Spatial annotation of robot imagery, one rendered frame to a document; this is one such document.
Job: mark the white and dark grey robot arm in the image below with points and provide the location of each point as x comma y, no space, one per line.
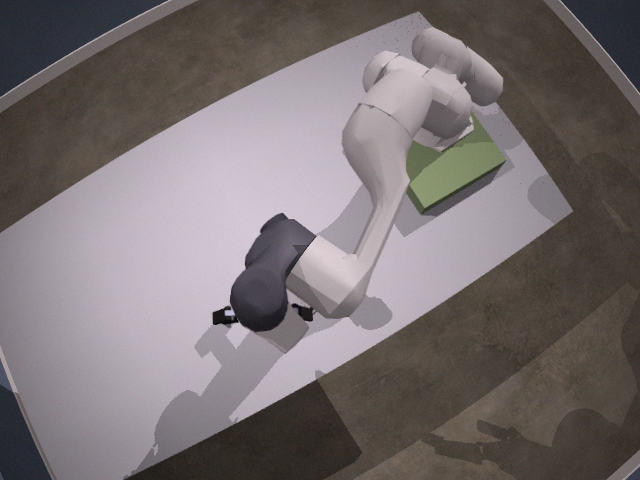
376,140

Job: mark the dark grey dumbbell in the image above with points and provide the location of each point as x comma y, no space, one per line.
276,218

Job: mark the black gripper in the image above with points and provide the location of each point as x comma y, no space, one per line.
219,316

